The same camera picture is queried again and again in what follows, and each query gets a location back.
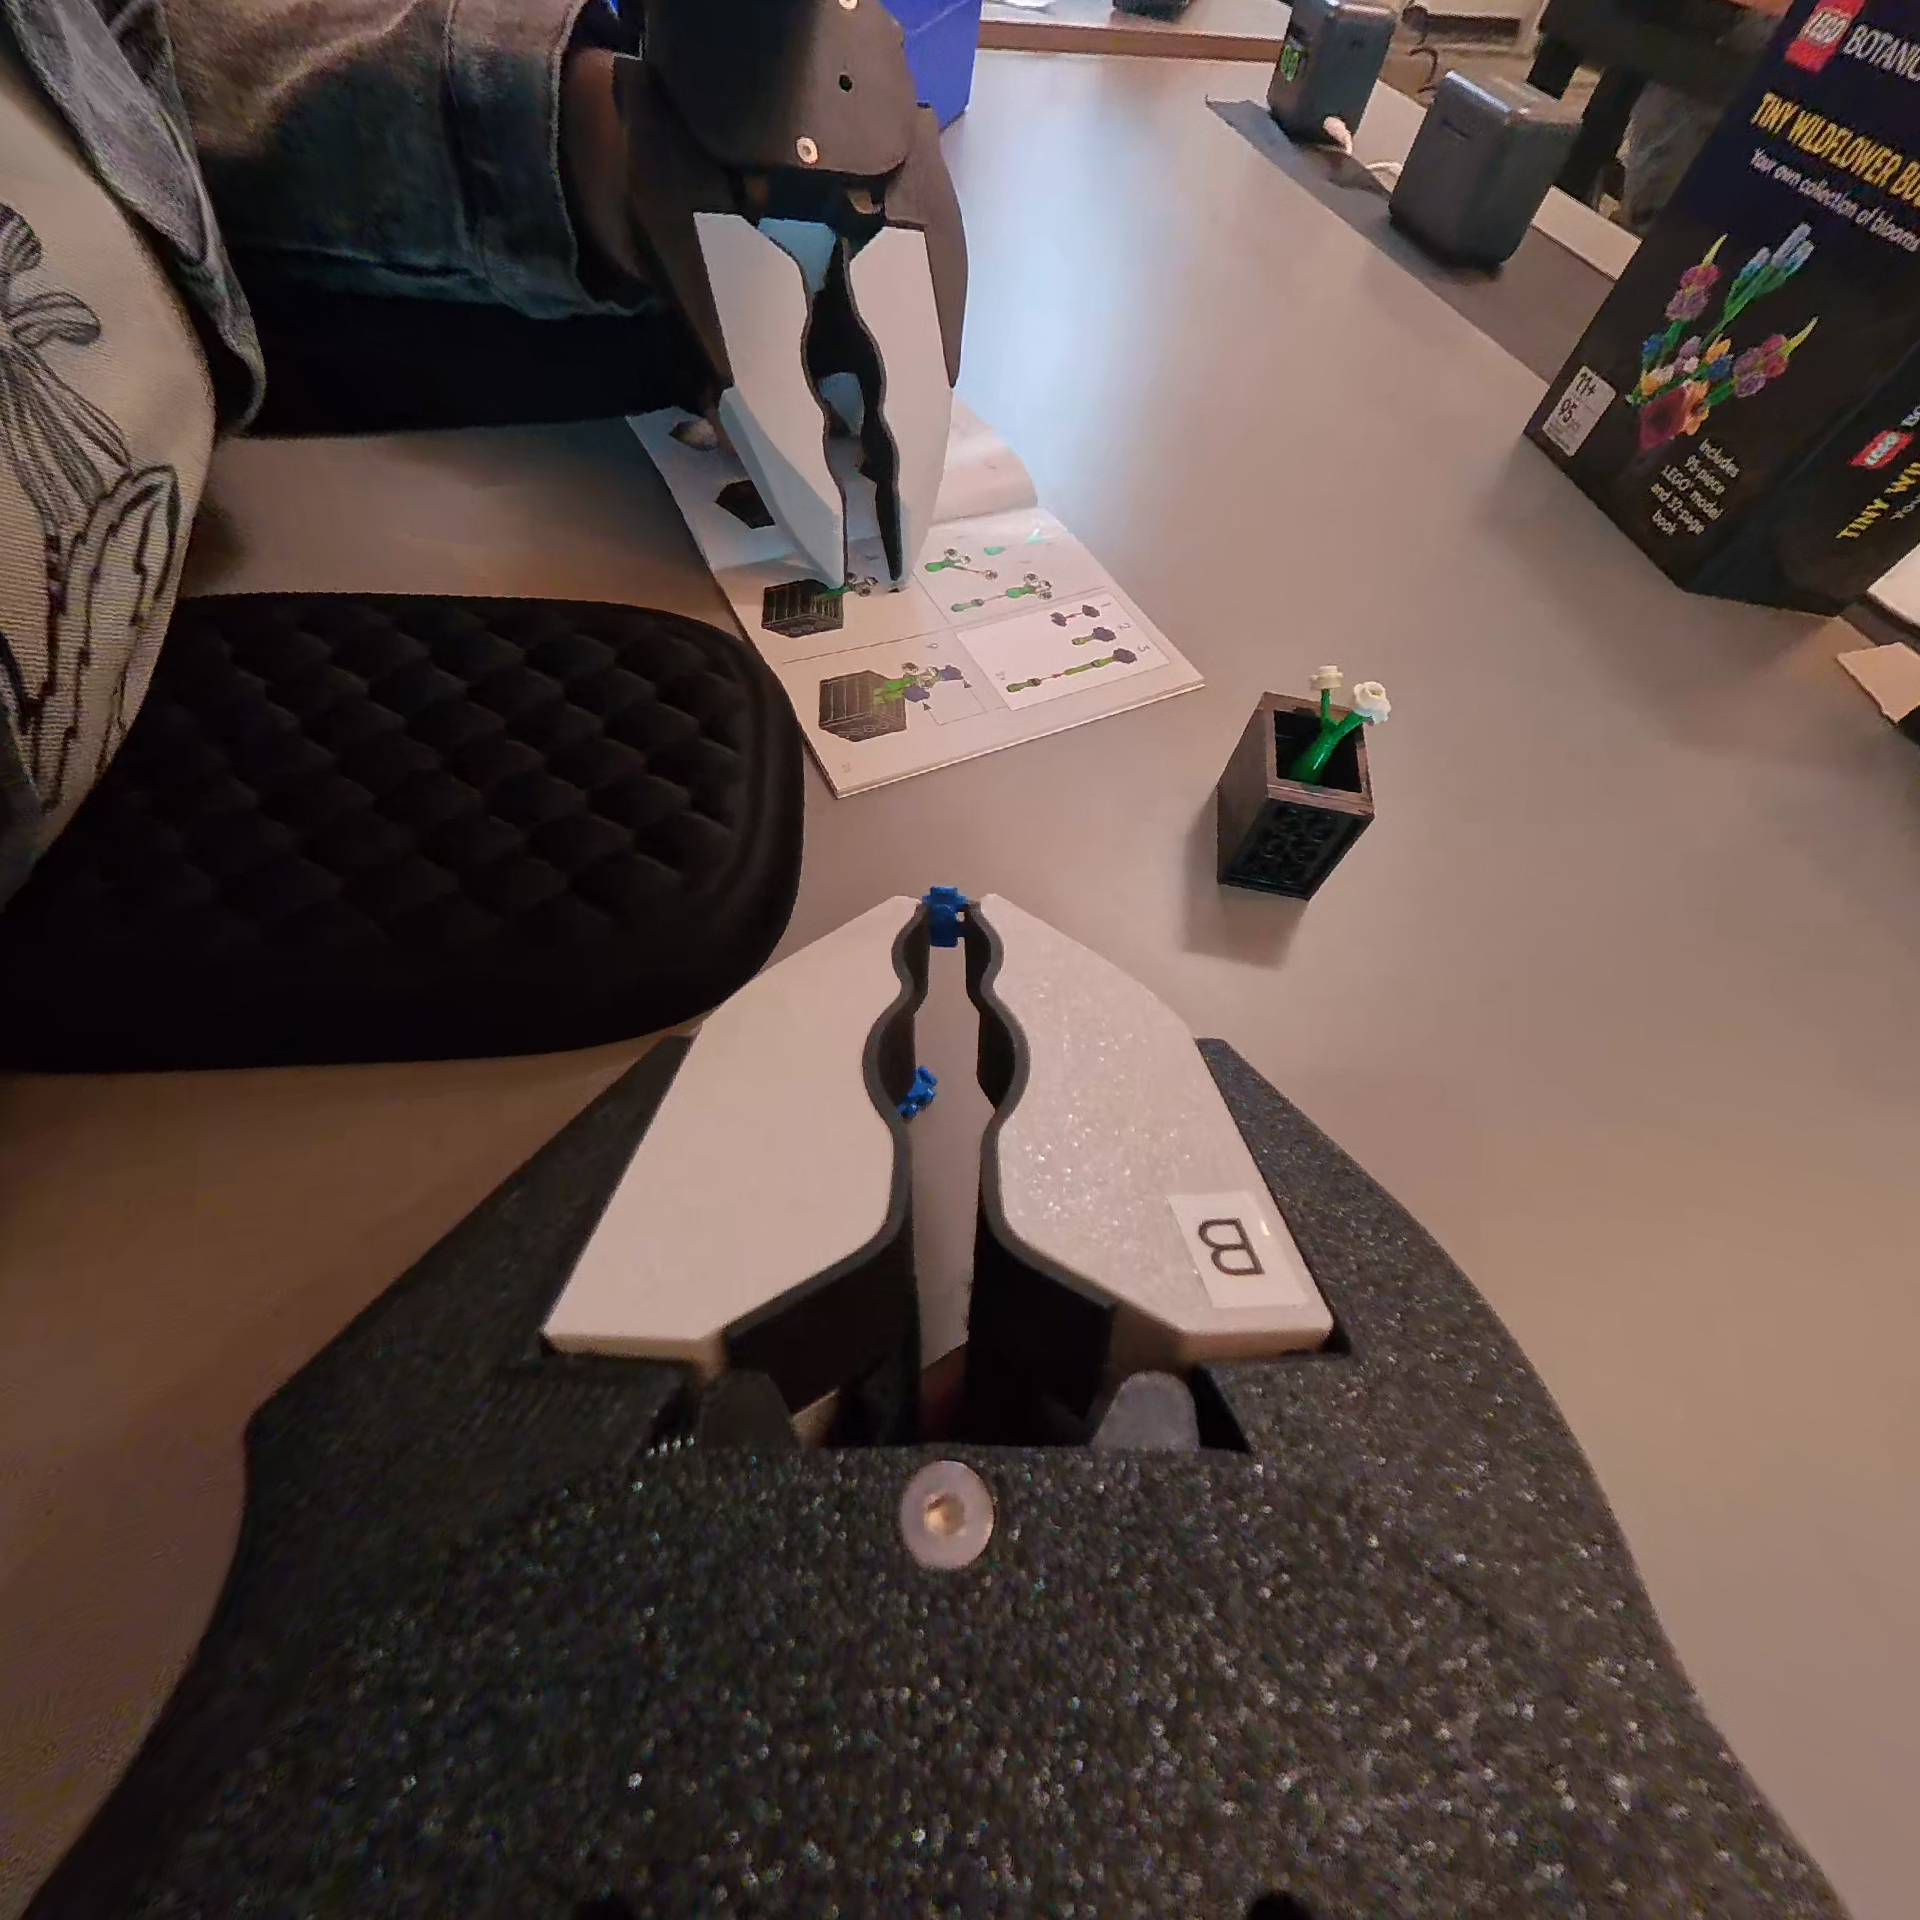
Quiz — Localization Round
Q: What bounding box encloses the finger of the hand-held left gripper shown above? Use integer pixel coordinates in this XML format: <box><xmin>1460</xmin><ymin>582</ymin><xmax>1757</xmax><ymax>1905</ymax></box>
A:
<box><xmin>694</xmin><ymin>212</ymin><xmax>853</xmax><ymax>591</ymax></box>
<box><xmin>832</xmin><ymin>223</ymin><xmax>960</xmax><ymax>591</ymax></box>

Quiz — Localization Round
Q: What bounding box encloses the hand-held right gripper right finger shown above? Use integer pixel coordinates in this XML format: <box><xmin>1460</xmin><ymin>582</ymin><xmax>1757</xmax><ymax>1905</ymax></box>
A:
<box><xmin>960</xmin><ymin>894</ymin><xmax>1338</xmax><ymax>1367</ymax></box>

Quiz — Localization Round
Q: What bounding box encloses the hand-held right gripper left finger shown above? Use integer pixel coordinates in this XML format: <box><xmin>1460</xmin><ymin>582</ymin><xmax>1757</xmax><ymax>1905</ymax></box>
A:
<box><xmin>540</xmin><ymin>894</ymin><xmax>919</xmax><ymax>1370</ymax></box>

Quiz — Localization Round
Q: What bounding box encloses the large blue plastic bin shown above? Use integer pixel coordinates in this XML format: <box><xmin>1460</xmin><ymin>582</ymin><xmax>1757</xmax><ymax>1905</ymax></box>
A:
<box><xmin>897</xmin><ymin>0</ymin><xmax>986</xmax><ymax>134</ymax></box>

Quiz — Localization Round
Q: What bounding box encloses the lego instruction booklet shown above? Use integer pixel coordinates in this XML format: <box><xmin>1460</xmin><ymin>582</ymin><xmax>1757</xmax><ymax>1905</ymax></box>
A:
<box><xmin>628</xmin><ymin>393</ymin><xmax>1206</xmax><ymax>800</ymax></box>

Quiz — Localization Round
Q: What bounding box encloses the black lego pot with flowers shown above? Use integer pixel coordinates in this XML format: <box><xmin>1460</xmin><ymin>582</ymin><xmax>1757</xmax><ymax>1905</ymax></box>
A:
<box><xmin>1218</xmin><ymin>667</ymin><xmax>1397</xmax><ymax>903</ymax></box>

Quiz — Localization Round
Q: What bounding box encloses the black flower lego set box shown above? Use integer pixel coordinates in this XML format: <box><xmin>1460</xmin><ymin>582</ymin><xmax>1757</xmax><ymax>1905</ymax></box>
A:
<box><xmin>1522</xmin><ymin>0</ymin><xmax>1920</xmax><ymax>620</ymax></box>

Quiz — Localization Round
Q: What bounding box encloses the dark grey desk mat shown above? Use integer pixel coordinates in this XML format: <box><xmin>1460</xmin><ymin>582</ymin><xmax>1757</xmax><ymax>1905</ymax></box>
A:
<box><xmin>1206</xmin><ymin>96</ymin><xmax>1647</xmax><ymax>284</ymax></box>

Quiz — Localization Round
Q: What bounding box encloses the dark cube device green light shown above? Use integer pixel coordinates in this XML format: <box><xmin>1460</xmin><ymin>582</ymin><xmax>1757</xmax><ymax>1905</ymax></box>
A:
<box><xmin>1268</xmin><ymin>0</ymin><xmax>1398</xmax><ymax>148</ymax></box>

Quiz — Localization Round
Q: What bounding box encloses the black quilted cushion pad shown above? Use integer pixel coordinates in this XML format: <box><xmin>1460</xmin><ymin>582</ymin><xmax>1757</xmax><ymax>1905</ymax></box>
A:
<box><xmin>0</xmin><ymin>591</ymin><xmax>806</xmax><ymax>1077</ymax></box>

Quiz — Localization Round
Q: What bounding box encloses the dark grey cube device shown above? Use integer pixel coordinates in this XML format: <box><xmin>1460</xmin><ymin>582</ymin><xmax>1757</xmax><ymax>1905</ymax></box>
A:
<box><xmin>1389</xmin><ymin>67</ymin><xmax>1566</xmax><ymax>274</ymax></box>

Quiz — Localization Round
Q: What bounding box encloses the person's printed shirt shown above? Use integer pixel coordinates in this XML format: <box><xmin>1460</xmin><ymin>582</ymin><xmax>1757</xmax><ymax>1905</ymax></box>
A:
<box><xmin>0</xmin><ymin>0</ymin><xmax>268</xmax><ymax>906</ymax></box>

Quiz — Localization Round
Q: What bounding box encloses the tan card piece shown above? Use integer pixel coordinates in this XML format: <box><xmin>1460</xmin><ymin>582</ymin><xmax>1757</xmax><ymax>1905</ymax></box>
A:
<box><xmin>1837</xmin><ymin>642</ymin><xmax>1920</xmax><ymax>749</ymax></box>

